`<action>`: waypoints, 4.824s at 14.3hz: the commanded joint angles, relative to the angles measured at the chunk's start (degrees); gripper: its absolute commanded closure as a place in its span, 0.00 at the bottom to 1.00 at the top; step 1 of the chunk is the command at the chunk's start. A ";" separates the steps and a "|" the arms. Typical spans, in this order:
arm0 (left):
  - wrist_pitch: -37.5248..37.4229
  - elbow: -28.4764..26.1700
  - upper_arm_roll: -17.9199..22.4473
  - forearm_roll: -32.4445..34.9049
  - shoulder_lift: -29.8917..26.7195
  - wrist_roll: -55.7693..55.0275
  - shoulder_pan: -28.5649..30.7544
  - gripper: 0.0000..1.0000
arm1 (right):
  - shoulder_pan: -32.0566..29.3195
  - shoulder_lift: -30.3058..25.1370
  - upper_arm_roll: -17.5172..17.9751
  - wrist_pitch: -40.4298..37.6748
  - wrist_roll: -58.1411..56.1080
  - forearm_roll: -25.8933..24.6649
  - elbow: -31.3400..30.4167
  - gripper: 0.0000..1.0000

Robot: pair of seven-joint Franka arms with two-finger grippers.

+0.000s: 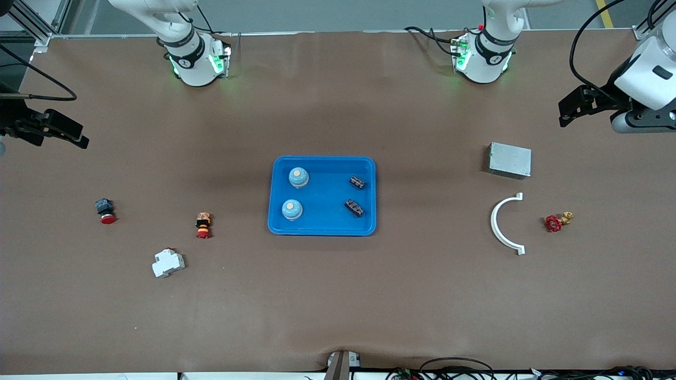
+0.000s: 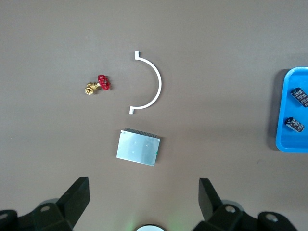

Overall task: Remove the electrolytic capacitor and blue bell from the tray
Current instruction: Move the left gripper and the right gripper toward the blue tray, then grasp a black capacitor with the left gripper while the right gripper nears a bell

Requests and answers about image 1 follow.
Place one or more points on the blue plastic tray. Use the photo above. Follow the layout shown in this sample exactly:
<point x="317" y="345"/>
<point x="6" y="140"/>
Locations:
<point x="327" y="221"/>

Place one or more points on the white circuit breaker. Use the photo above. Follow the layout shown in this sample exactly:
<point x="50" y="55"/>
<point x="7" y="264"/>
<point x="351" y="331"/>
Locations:
<point x="168" y="263"/>

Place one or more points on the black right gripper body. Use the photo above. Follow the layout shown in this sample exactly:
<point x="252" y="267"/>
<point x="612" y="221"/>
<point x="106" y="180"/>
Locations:
<point x="11" y="115"/>

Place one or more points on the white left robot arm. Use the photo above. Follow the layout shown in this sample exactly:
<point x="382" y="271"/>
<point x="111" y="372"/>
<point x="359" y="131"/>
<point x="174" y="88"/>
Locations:
<point x="488" y="63"/>

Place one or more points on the aluminium frame strut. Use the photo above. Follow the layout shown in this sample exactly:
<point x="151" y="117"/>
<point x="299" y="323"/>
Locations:
<point x="41" y="45"/>
<point x="639" y="34"/>

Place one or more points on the white curved plastic bracket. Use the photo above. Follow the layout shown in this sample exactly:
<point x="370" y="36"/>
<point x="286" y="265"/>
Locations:
<point x="493" y="221"/>

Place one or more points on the orange black push button switch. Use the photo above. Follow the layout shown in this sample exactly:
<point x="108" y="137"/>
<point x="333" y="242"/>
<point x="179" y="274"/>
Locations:
<point x="203" y="224"/>

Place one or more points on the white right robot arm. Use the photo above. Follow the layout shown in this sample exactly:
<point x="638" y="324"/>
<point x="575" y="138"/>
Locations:
<point x="193" y="68"/>

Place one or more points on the silver metal box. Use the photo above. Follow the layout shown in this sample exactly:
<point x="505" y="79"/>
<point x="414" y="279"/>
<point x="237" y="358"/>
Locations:
<point x="509" y="161"/>

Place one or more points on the red mushroom emergency stop button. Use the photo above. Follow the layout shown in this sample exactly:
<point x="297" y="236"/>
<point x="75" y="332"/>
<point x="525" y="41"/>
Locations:
<point x="104" y="206"/>

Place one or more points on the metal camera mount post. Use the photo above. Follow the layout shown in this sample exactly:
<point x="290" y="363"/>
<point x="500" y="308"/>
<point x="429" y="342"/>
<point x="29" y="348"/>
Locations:
<point x="338" y="367"/>

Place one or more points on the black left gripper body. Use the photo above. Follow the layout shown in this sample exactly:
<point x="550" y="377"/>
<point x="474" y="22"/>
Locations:
<point x="608" y="98"/>

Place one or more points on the brass valve with red handwheel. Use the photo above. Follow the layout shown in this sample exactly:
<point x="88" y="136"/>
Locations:
<point x="553" y="224"/>

